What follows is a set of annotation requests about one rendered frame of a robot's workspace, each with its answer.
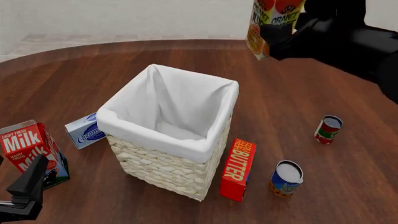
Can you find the red milk carton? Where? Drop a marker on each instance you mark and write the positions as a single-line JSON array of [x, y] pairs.
[[18, 142]]

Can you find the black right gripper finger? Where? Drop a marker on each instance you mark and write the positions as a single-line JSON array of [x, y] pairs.
[[290, 39]]

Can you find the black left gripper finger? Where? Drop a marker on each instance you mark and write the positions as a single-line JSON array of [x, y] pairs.
[[32, 177]]

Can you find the red butter box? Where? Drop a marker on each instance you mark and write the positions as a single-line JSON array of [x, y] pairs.
[[237, 168]]

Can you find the red tomato can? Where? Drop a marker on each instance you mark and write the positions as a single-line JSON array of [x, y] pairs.
[[326, 135]]

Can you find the pale blue cream cheese box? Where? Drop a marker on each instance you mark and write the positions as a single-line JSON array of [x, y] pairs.
[[84, 135]]

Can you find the blue soup can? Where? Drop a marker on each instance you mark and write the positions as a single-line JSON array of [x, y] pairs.
[[284, 182]]

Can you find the orange juice carton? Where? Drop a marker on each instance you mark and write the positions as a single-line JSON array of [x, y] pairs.
[[258, 35]]

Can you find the white-lined wicker basket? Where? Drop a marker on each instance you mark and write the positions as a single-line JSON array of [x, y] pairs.
[[168, 161]]

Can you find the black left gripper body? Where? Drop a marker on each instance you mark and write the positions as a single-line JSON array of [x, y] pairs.
[[18, 207]]

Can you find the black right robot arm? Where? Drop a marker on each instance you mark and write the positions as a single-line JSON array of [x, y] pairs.
[[357, 44]]

